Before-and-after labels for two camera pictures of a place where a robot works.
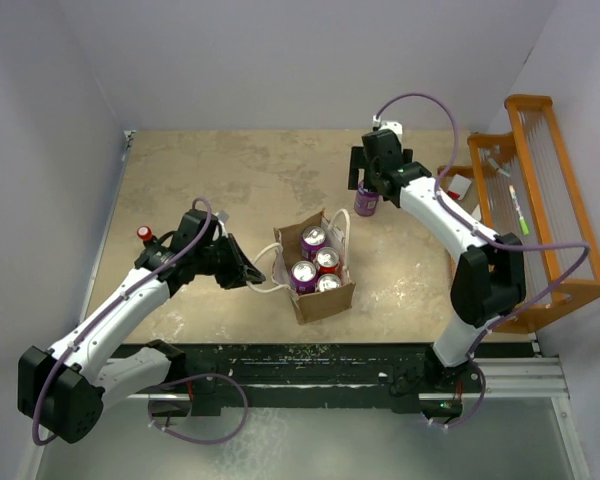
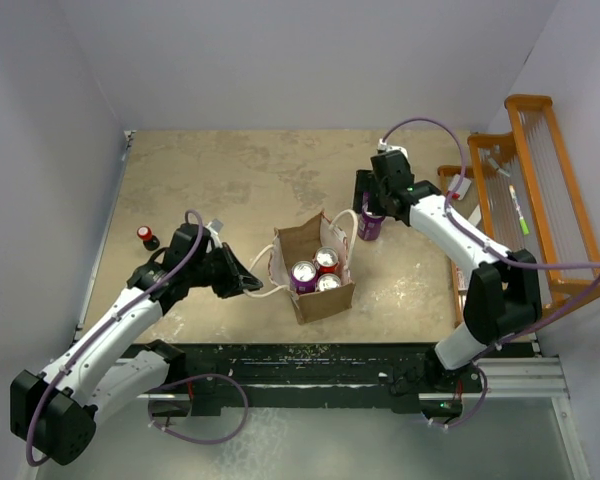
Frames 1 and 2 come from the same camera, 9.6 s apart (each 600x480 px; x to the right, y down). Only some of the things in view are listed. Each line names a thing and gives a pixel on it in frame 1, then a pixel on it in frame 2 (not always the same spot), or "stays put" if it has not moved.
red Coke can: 327,259 stays put
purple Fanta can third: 304,275 stays put
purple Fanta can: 313,239 -> 369,226
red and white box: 458,187 stays put
